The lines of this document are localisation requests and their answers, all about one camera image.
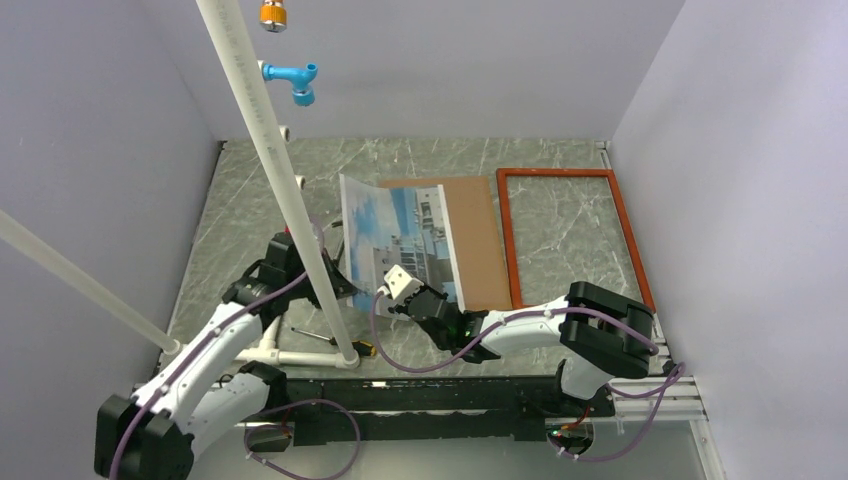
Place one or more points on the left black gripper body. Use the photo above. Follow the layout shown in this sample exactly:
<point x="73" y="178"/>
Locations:
<point x="303" y="289"/>

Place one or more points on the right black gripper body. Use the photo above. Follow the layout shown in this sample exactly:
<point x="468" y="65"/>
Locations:
<point x="443" y="342"/>

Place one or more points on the building photo print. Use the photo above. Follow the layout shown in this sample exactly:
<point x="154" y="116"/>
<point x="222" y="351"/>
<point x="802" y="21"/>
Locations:
<point x="406" y="226"/>

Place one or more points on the red wooden picture frame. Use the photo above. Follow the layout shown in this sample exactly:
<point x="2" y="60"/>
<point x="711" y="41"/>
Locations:
<point x="565" y="224"/>

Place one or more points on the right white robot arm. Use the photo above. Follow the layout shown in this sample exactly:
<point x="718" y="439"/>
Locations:
<point x="607" y="334"/>

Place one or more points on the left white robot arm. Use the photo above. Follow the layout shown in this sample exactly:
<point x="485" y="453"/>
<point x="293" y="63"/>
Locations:
<point x="161" y="429"/>

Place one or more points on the white PVC pipe stand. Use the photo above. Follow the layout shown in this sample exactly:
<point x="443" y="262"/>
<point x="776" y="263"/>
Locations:
<point x="228" y="32"/>

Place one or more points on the blue pipe fitting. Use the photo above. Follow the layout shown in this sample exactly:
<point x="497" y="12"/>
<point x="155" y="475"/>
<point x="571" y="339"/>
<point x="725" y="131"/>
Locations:
<point x="300" y="80"/>

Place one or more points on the orange pipe fitting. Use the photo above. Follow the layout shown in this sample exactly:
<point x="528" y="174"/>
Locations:
<point x="273" y="16"/>

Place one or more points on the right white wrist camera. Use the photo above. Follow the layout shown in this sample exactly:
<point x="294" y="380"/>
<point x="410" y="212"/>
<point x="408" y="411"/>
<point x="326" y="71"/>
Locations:
<point x="399" y="284"/>

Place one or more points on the brown frame backing board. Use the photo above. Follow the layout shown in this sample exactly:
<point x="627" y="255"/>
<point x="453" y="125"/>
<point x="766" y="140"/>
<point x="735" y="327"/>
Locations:
<point x="482" y="271"/>

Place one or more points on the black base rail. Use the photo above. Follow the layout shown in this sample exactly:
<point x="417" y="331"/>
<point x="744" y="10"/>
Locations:
<point x="523" y="408"/>

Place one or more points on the aluminium extrusion frame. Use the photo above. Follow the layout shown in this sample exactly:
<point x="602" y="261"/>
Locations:
<point x="645" y="401"/>

